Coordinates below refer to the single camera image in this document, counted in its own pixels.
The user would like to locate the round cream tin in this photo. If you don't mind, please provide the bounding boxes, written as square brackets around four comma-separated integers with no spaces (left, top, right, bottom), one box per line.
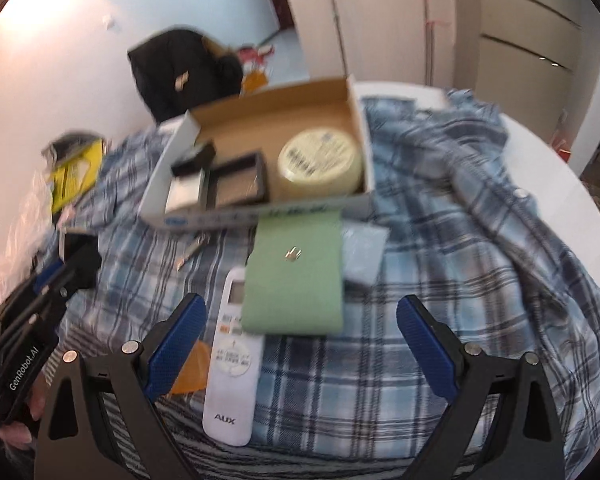
[277,128,365,200]

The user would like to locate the small white box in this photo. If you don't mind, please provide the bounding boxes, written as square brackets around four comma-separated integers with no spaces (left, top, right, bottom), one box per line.
[164,172,207,214]

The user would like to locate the white plastic bag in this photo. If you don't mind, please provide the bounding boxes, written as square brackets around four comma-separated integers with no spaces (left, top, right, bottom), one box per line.
[0,170,76,301]

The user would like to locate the black square tray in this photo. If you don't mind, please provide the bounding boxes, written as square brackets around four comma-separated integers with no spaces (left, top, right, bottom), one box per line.
[202,152,272,211]

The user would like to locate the green snap pouch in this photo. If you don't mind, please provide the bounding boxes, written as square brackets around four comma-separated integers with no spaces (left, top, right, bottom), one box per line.
[241,210,345,336]

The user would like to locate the light blue small box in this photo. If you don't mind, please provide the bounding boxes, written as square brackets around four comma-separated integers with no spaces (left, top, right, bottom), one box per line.
[342,225,390,288]

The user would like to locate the black case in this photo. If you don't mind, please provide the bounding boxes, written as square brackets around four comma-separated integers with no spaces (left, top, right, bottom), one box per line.
[62,232,103,291]

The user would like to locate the person's left hand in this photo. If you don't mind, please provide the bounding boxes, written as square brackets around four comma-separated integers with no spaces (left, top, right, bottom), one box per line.
[0,385,46,456]

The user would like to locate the broom with pink handle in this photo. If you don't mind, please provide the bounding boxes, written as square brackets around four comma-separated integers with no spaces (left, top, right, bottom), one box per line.
[420,0,448,86]

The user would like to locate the metal nail clipper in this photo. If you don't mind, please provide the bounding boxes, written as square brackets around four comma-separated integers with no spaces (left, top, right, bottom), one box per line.
[176,232,211,270]

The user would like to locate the blue plaid shirt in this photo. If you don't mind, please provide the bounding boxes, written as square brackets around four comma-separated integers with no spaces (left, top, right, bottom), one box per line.
[55,87,600,480]

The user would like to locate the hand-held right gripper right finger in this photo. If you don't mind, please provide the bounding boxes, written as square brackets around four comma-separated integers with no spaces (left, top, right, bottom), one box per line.
[396,294,566,480]

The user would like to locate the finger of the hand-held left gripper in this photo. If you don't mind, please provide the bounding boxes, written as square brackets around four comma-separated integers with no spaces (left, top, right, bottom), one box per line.
[0,259,71,321]
[0,275,78,356]

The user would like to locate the beige refrigerator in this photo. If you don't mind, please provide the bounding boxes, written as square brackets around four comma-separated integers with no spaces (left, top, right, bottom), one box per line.
[452,0,600,126]

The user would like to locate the white remote control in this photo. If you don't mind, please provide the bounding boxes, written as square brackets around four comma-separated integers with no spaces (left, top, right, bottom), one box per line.
[202,267,266,447]

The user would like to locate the grey bag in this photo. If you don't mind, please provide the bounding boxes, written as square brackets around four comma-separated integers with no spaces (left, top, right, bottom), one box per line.
[41,132,103,158]

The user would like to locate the orange cardboard box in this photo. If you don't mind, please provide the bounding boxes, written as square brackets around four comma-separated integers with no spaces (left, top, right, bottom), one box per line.
[242,69,272,95]

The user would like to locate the yellow packet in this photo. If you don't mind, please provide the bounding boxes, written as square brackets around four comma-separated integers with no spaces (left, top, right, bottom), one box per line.
[50,142,105,216]

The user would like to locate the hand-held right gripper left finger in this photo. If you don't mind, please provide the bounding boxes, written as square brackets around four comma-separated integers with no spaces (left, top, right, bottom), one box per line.
[32,292,208,480]

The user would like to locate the orange card holder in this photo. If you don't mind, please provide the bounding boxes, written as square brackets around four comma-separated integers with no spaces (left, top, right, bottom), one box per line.
[170,337,212,397]

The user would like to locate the small black box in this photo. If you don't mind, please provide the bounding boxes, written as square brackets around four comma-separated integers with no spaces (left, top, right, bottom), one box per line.
[171,141,217,178]

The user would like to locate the red bag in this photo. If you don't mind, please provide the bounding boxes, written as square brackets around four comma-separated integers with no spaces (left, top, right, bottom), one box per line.
[237,44,276,68]

